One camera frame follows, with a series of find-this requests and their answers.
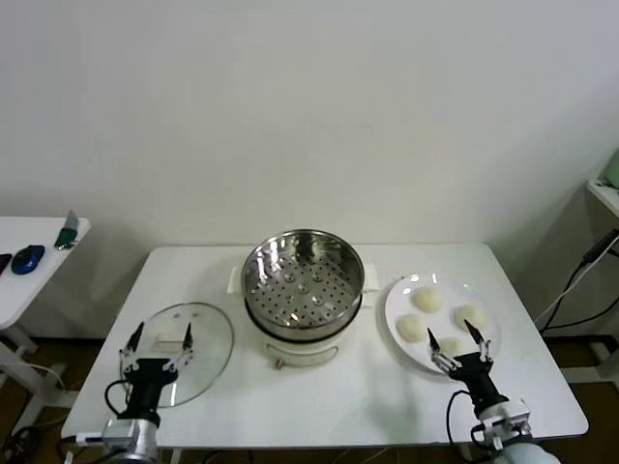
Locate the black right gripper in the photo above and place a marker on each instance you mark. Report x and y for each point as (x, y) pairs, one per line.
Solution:
(476, 377)

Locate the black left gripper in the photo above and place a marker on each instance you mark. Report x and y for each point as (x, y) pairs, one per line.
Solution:
(145, 386)

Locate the white steamed baozi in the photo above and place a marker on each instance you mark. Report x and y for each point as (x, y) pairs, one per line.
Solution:
(450, 345)
(428, 299)
(412, 327)
(470, 315)

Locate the round glass pot lid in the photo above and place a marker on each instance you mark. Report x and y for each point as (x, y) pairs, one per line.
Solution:
(208, 338)

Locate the perforated steel steamer basket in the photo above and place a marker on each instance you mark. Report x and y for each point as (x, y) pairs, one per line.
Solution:
(309, 309)

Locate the white round plate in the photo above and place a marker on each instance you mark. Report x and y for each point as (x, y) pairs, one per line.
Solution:
(401, 299)

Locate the white side table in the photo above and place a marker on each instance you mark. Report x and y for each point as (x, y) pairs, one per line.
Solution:
(34, 299)

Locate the white electric cooker pot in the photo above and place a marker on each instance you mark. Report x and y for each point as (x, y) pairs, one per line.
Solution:
(300, 355)

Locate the green utility knife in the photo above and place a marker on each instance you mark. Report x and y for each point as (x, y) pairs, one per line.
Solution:
(67, 234)

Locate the blue computer mouse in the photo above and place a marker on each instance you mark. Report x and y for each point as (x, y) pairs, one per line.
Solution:
(28, 258)

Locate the black power adapter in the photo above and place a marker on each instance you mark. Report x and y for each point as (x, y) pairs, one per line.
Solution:
(599, 246)

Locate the black flat device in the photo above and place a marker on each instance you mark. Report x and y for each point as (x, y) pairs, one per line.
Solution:
(4, 263)

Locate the mint green appliance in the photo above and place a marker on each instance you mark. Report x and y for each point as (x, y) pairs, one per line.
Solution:
(613, 169)

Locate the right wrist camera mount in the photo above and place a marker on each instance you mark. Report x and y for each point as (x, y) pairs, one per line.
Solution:
(508, 418)

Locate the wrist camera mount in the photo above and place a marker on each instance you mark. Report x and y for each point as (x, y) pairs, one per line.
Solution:
(508, 418)
(121, 430)

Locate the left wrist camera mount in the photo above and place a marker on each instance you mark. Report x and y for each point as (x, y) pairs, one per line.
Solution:
(121, 430)

